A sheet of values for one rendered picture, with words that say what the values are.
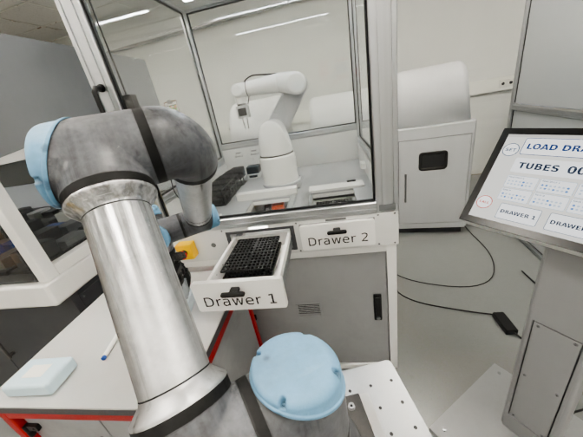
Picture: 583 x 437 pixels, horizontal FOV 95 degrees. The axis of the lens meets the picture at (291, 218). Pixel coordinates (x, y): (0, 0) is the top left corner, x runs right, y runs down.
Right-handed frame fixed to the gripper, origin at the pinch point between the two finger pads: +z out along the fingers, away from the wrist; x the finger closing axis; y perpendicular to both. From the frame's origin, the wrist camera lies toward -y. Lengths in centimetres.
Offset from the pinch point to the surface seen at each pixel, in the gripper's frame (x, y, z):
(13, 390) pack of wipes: -42.8, 23.3, 2.1
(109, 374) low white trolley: -18.4, 22.5, 5.3
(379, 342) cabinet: 75, -7, 57
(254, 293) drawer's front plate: 27.0, 16.9, -6.6
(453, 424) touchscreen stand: 93, 23, 78
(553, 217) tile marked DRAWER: 106, 31, -20
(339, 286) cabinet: 60, -11, 22
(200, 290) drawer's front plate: 10.7, 12.7, -8.9
